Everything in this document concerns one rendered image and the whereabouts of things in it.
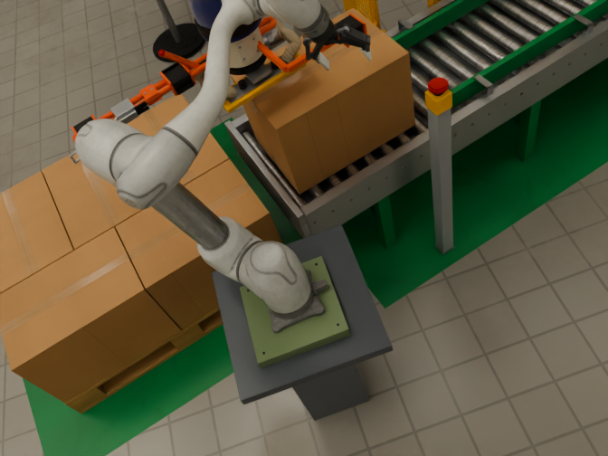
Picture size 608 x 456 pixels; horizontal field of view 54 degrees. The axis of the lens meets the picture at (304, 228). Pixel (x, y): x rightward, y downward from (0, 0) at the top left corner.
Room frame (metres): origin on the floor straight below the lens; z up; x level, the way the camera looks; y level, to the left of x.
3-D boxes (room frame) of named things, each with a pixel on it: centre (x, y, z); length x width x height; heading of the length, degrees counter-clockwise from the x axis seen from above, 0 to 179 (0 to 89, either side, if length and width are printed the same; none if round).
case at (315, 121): (1.87, -0.28, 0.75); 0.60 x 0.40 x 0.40; 103
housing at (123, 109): (1.67, 0.43, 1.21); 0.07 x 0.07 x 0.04; 17
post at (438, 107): (1.44, -0.60, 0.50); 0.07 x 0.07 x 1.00; 14
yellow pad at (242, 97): (1.72, -0.04, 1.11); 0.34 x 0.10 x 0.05; 107
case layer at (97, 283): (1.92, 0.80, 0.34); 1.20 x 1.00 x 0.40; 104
